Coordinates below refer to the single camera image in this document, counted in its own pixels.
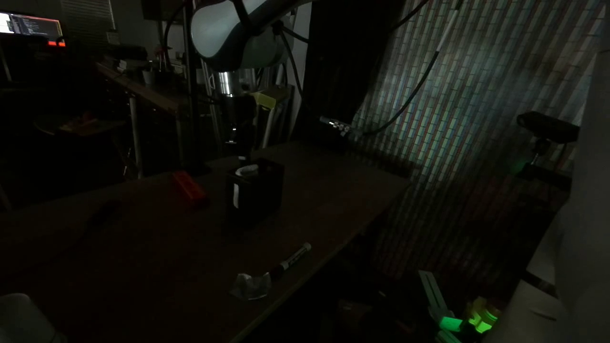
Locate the grey marker pen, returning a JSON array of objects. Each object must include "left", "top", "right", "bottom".
[{"left": 272, "top": 243, "right": 314, "bottom": 281}]

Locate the black basket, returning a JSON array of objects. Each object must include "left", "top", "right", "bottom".
[{"left": 228, "top": 159, "right": 285, "bottom": 227}]

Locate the red block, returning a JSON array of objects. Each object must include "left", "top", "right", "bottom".
[{"left": 172, "top": 172, "right": 207, "bottom": 206}]

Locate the green glowing object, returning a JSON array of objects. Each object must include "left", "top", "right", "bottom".
[{"left": 439, "top": 298, "right": 500, "bottom": 334}]

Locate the crumpled clear plastic wrap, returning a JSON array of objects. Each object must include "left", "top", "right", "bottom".
[{"left": 232, "top": 273, "right": 273, "bottom": 302}]

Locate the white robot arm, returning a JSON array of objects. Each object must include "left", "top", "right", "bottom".
[{"left": 190, "top": 0, "right": 310, "bottom": 162}]

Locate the black marker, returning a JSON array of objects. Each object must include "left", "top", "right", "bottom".
[{"left": 89, "top": 201, "right": 121, "bottom": 231}]

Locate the monitor screen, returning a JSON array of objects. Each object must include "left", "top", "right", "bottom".
[{"left": 0, "top": 12, "right": 68, "bottom": 48}]

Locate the black stool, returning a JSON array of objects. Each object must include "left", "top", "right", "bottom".
[{"left": 517, "top": 111, "right": 580, "bottom": 166}]

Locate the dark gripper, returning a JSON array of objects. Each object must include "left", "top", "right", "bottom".
[{"left": 222, "top": 94, "right": 256, "bottom": 161}]

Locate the black cable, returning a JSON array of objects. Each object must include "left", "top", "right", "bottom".
[{"left": 321, "top": 0, "right": 464, "bottom": 138}]

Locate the white towel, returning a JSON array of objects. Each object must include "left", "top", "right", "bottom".
[{"left": 235, "top": 164, "right": 260, "bottom": 178}]

